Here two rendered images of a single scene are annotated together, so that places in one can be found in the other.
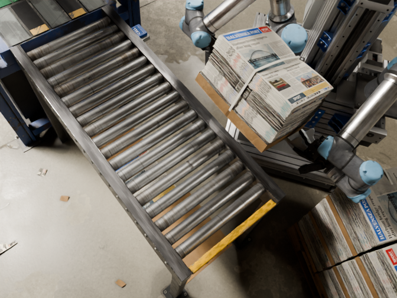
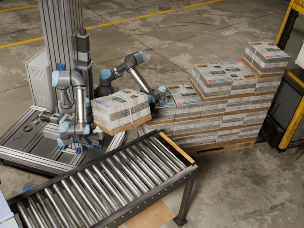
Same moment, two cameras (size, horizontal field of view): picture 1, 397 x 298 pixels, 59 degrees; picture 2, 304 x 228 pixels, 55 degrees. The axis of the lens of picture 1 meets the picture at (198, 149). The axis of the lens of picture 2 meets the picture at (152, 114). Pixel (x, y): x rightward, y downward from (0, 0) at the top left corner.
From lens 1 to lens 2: 173 cm
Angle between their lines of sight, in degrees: 53
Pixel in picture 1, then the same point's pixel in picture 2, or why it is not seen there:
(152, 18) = not seen: outside the picture
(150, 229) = (176, 177)
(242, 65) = (123, 105)
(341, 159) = (157, 95)
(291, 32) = not seen: hidden behind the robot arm
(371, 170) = (163, 87)
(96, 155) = (135, 202)
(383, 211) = not seen: hidden behind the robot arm
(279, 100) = (142, 97)
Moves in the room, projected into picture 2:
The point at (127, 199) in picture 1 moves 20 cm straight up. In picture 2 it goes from (161, 187) to (164, 169)
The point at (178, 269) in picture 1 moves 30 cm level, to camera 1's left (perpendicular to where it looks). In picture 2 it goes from (193, 167) to (191, 198)
